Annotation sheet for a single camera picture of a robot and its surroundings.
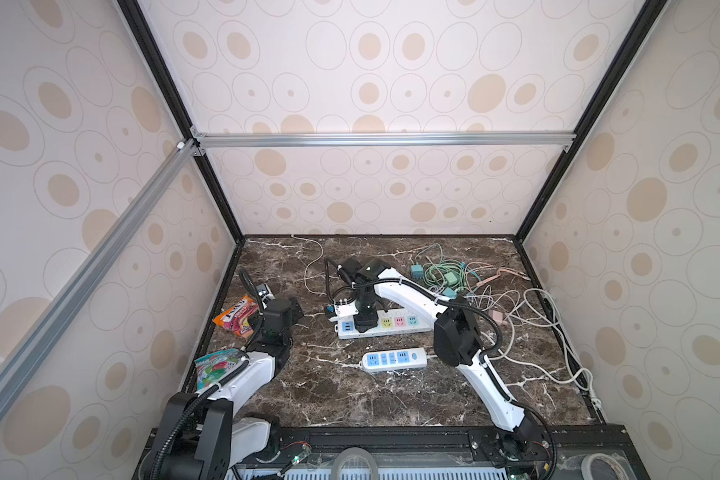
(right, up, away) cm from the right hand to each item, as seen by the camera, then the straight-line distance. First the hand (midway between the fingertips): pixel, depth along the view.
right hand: (360, 314), depth 94 cm
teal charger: (+21, +13, +15) cm, 28 cm away
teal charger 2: (+32, +11, +11) cm, 35 cm away
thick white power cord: (+57, -16, -13) cm, 61 cm away
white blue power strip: (+10, -11, -9) cm, 18 cm away
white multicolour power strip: (+9, -2, -2) cm, 9 cm away
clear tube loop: (-3, -28, -26) cm, 38 cm away
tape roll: (+55, -31, -24) cm, 67 cm away
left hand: (-22, +7, -7) cm, 24 cm away
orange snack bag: (-39, -1, 0) cm, 39 cm away
